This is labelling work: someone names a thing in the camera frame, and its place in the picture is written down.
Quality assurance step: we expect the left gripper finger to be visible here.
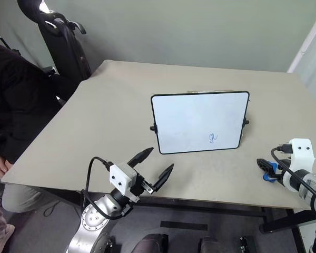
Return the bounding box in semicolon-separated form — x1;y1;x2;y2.
150;163;175;192
127;147;154;168

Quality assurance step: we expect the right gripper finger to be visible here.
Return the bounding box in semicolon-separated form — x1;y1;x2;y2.
256;157;274;176

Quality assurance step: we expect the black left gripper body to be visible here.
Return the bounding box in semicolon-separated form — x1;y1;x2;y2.
129;172;155;197

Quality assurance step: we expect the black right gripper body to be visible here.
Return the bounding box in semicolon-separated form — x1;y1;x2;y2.
274;157;291;186

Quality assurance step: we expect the blue object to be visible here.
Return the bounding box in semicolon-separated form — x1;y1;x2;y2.
262;161;281;183

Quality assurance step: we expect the black floor tape strip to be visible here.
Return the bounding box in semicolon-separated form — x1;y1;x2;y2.
160;220;209;232

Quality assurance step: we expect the dark rounded shape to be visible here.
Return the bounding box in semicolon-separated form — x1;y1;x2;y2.
132;233;170;253

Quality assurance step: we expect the black-framed tabletop whiteboard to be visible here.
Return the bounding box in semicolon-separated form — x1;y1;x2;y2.
150;89;251;155

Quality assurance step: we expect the black office chair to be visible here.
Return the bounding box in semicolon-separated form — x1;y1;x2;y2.
16;0;93;106

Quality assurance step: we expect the person in black jacket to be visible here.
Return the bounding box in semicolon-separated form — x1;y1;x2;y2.
0;39;78;253

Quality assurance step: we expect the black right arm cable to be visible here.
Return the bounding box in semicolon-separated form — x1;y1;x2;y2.
270;143;316;207

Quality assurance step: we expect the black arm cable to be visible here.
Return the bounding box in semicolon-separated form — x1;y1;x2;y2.
270;143;316;207
81;157;127;220

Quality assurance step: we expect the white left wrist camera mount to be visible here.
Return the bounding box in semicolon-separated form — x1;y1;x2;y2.
109;162;141;203

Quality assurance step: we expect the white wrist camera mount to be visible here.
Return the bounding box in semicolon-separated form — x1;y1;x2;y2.
109;162;141;203
280;138;316;191

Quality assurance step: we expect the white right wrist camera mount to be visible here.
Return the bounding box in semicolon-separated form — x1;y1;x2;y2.
280;138;316;191

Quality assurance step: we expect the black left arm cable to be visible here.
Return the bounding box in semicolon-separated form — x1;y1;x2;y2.
81;157;127;220

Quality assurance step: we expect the black table frame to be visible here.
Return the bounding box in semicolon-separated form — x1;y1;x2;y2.
80;189;316;233

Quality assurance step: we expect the black floor cable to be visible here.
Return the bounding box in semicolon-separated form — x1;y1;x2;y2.
43;199;62;217

